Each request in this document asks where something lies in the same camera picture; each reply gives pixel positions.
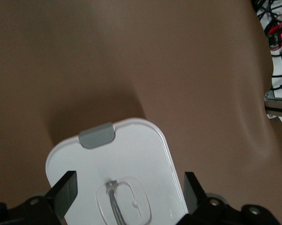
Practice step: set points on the white box lid grey latches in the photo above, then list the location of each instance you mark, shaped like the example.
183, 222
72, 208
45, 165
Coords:
122, 164

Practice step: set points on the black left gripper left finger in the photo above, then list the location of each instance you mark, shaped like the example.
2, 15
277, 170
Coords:
59, 201

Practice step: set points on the metal table edge bracket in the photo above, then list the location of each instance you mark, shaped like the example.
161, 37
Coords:
278, 105

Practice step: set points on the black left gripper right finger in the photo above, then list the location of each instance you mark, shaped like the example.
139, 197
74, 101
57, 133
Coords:
202, 206

